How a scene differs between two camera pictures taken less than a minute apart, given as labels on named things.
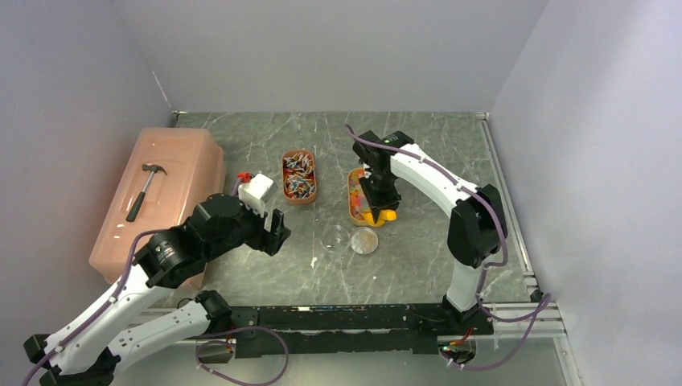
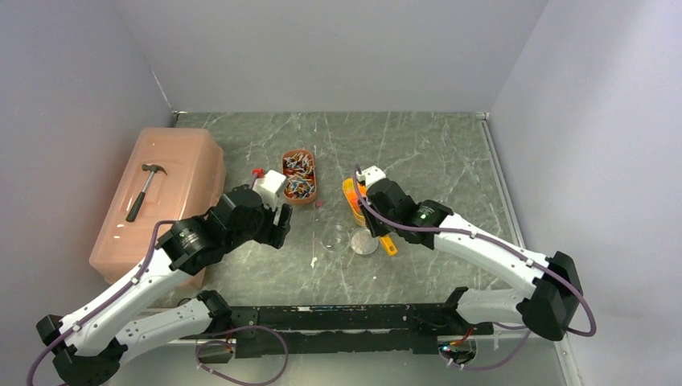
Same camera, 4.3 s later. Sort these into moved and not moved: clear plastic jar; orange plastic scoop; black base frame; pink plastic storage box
Moved: orange plastic scoop
Not moved: pink plastic storage box; clear plastic jar; black base frame
